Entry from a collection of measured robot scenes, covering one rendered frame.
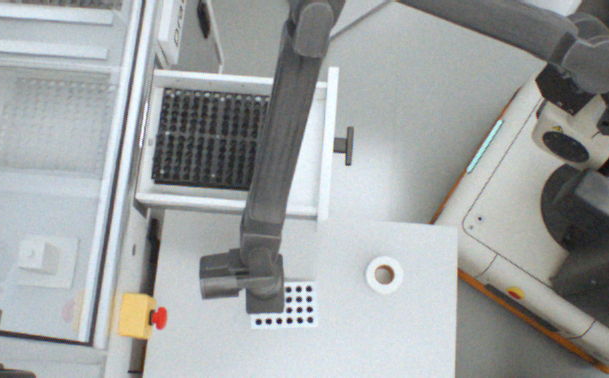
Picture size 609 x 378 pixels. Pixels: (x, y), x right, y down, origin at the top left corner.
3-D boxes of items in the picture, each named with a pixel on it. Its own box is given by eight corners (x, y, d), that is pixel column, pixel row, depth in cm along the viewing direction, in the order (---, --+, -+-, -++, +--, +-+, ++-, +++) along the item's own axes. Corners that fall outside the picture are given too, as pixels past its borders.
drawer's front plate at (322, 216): (335, 89, 138) (338, 66, 127) (325, 232, 130) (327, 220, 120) (327, 88, 138) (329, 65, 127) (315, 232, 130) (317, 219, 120)
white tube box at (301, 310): (315, 283, 134) (316, 281, 130) (317, 328, 131) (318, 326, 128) (251, 286, 133) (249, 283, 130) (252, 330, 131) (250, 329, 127)
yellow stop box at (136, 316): (160, 299, 125) (152, 294, 118) (155, 339, 123) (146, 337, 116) (132, 296, 125) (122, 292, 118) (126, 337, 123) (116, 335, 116)
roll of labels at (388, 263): (364, 295, 133) (366, 292, 129) (364, 259, 135) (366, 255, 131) (400, 295, 133) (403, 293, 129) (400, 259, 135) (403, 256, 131)
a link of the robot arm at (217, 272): (270, 250, 102) (268, 215, 109) (192, 257, 102) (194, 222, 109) (276, 309, 109) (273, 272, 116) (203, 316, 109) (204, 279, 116)
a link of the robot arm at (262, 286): (281, 290, 107) (278, 254, 109) (237, 294, 107) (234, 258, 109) (282, 295, 114) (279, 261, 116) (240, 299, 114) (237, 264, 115)
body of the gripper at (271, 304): (246, 314, 119) (243, 310, 112) (245, 256, 122) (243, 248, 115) (284, 313, 120) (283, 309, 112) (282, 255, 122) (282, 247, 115)
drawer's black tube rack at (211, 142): (283, 109, 135) (283, 96, 128) (275, 197, 130) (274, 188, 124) (169, 100, 135) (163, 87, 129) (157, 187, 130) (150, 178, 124)
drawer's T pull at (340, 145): (353, 128, 127) (354, 125, 126) (351, 167, 125) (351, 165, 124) (334, 126, 127) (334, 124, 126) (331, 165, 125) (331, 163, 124)
